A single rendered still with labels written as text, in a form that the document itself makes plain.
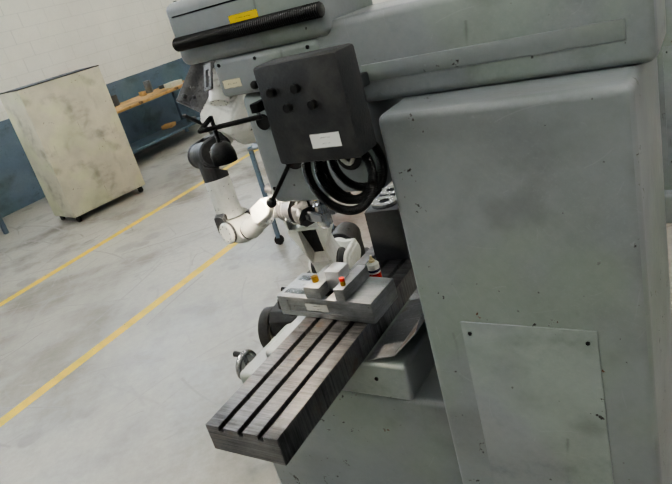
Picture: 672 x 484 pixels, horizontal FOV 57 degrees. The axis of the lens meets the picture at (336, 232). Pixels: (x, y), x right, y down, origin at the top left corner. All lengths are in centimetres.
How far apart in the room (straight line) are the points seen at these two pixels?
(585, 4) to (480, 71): 23
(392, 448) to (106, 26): 986
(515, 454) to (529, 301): 46
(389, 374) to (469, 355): 32
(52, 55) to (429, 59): 933
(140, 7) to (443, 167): 1064
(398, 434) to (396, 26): 117
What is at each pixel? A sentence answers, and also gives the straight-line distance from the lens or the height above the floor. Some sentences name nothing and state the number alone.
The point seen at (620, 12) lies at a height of 166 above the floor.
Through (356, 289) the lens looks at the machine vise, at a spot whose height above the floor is 99.
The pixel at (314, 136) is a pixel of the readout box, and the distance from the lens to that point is 125.
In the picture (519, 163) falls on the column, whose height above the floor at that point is 143.
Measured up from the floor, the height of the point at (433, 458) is 50.
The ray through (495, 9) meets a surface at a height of 171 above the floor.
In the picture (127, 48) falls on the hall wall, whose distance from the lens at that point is 1135.
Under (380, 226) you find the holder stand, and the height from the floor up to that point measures 105.
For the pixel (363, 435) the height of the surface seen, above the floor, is 54.
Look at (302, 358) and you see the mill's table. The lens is 176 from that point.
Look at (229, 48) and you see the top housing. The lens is 162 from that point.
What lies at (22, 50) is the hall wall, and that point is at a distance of 1022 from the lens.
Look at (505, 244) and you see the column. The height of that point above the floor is 125.
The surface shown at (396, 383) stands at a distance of 179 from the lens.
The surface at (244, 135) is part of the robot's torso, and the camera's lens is 216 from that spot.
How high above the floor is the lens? 185
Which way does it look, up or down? 22 degrees down
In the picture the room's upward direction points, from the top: 16 degrees counter-clockwise
